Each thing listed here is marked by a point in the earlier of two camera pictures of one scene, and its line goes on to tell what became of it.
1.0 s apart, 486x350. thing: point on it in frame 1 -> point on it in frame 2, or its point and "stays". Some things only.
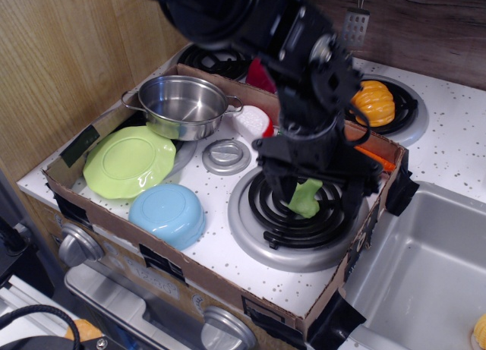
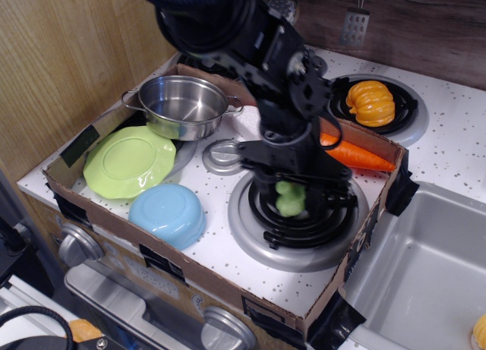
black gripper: (315, 146) -> (295, 149)
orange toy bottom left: (85, 331) stays
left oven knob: (77, 247) stays
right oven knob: (222, 329) stays
